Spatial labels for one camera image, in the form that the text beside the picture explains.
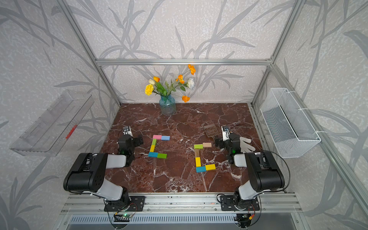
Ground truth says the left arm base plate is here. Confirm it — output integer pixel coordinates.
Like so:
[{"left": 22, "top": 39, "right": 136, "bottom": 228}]
[{"left": 104, "top": 196, "right": 146, "bottom": 212}]

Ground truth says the yellow block front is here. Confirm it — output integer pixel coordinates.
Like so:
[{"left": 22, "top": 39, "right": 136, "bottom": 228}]
[{"left": 195, "top": 157, "right": 201, "bottom": 167}]

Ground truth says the right circuit board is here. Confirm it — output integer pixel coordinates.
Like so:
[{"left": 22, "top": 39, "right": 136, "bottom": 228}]
[{"left": 234, "top": 214, "right": 253, "bottom": 226}]

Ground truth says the white glove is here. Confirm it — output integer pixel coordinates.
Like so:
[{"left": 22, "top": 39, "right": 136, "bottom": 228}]
[{"left": 240, "top": 137, "right": 255, "bottom": 153}]

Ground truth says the yellow block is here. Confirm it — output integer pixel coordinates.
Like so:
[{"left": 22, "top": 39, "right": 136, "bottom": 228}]
[
  {"left": 205, "top": 164, "right": 216, "bottom": 171},
  {"left": 195, "top": 157, "right": 201, "bottom": 167}
]

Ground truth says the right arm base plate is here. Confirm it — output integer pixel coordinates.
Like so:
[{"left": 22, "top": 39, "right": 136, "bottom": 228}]
[{"left": 217, "top": 194, "right": 261, "bottom": 211}]

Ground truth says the artificial flower bouquet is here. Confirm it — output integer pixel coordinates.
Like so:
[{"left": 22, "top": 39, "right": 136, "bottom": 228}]
[{"left": 145, "top": 74, "right": 195, "bottom": 103}]

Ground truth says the teal block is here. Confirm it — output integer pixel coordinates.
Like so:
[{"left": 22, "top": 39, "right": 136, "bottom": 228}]
[
  {"left": 148, "top": 152, "right": 158, "bottom": 158},
  {"left": 196, "top": 166, "right": 207, "bottom": 173}
]

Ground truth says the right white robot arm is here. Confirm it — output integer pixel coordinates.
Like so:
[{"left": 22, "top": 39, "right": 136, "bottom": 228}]
[{"left": 214, "top": 132, "right": 285, "bottom": 203}]

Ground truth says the light blue block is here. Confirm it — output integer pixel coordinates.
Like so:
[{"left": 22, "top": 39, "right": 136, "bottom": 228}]
[{"left": 161, "top": 136, "right": 170, "bottom": 141}]

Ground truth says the circuit board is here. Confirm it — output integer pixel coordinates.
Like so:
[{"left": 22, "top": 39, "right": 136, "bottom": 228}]
[
  {"left": 113, "top": 213, "right": 135, "bottom": 222},
  {"left": 234, "top": 214, "right": 253, "bottom": 226}
]

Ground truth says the pink block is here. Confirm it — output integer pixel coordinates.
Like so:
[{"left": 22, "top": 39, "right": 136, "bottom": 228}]
[{"left": 152, "top": 135, "right": 162, "bottom": 140}]

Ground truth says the white wire mesh basket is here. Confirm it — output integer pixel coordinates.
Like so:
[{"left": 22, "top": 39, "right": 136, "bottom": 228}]
[{"left": 260, "top": 88, "right": 321, "bottom": 158}]

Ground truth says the blue glass vase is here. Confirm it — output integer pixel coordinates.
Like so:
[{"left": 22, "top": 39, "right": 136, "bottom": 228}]
[{"left": 159, "top": 95, "right": 176, "bottom": 116}]

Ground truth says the clear plastic wall shelf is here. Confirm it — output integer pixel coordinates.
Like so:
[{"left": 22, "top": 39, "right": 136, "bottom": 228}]
[{"left": 10, "top": 90, "right": 94, "bottom": 157}]

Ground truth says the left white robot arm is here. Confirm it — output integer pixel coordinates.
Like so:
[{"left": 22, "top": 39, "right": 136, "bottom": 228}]
[{"left": 63, "top": 134, "right": 143, "bottom": 203}]

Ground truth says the left circuit board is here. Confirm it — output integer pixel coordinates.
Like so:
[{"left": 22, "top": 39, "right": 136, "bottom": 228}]
[{"left": 113, "top": 213, "right": 135, "bottom": 222}]

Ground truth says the brown slotted wooden tray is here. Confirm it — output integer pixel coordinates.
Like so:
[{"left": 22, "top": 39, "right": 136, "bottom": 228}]
[{"left": 203, "top": 124, "right": 219, "bottom": 139}]

